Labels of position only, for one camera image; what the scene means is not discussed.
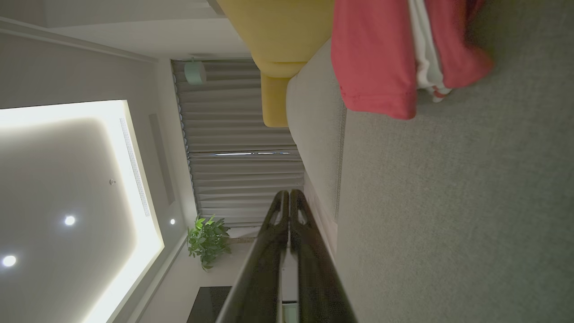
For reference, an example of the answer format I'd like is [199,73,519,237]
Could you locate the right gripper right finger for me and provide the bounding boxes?
[290,189,358,323]

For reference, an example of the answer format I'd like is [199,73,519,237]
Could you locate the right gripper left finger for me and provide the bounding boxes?
[215,189,290,323]

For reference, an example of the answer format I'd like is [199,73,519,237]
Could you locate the red white-sleeved shirt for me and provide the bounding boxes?
[331,0,452,120]

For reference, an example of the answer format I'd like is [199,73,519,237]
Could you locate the red shorts with white trim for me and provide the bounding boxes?
[426,0,495,89]

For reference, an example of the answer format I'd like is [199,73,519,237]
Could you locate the dark flat panel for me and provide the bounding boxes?
[187,286,234,323]

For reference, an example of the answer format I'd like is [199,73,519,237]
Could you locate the green potted plant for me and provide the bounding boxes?
[187,214,232,271]

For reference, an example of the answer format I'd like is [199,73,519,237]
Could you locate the grey pleated curtain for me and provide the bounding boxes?
[172,60,306,227]

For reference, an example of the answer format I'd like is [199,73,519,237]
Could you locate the grey fabric sofa seat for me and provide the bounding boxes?
[286,0,574,323]

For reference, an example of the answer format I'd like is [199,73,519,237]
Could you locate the round pale green lamp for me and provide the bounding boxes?
[184,60,207,86]

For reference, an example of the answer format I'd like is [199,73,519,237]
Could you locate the yellow upholstered sofa back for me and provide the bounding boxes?
[217,0,335,128]

